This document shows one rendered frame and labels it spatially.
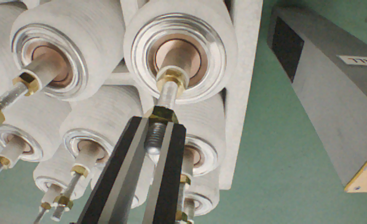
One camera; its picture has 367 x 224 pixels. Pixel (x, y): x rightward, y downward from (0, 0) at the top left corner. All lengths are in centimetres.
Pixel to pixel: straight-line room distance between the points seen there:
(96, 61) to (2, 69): 12
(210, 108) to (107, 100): 13
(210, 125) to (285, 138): 41
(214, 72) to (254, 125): 40
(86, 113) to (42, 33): 10
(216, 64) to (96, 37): 11
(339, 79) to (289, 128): 39
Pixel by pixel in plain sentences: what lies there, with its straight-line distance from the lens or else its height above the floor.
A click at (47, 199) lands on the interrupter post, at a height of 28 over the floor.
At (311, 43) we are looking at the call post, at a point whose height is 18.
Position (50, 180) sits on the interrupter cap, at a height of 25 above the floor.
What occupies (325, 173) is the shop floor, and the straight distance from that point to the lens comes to 81.
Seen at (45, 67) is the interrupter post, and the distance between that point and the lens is 20.
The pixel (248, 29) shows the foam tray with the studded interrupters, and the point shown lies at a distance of 23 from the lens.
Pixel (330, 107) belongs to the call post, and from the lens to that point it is 22.
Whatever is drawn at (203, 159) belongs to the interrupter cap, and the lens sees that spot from 24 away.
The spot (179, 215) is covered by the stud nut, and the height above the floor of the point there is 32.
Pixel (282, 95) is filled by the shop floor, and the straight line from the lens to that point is 51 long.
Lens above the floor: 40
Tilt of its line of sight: 50 degrees down
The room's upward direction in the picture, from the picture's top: 170 degrees counter-clockwise
